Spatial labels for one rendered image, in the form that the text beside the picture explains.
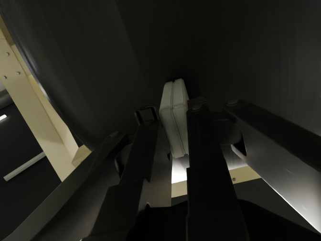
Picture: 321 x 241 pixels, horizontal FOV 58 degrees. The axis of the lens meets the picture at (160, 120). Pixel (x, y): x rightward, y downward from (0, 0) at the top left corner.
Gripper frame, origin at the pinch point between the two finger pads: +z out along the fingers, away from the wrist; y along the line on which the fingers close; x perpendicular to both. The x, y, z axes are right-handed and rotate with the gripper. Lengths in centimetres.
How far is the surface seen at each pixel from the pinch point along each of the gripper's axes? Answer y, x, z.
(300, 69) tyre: 9.4, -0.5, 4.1
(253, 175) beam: 11, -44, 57
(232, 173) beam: 5, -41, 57
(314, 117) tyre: 10.9, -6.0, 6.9
